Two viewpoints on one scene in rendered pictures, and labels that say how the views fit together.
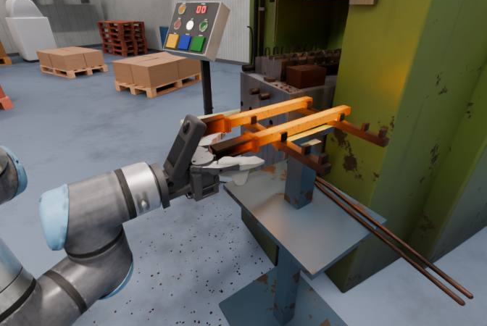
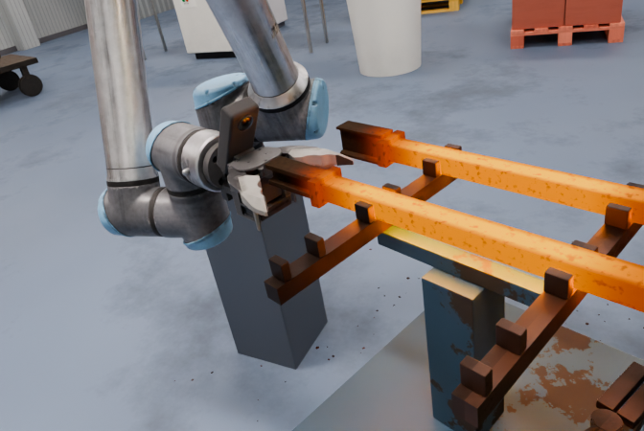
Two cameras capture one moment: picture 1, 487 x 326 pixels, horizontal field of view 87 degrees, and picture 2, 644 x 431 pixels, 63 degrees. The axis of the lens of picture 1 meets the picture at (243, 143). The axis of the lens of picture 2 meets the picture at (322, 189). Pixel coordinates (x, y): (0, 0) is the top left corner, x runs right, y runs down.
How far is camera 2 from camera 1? 0.73 m
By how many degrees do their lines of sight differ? 73
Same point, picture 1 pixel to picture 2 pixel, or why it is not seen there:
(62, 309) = (140, 214)
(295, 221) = (392, 416)
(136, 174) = (195, 140)
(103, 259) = (173, 203)
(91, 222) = (160, 159)
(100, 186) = (176, 134)
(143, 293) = not seen: hidden behind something
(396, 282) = not seen: outside the picture
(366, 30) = not seen: outside the picture
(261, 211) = (402, 355)
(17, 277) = (132, 169)
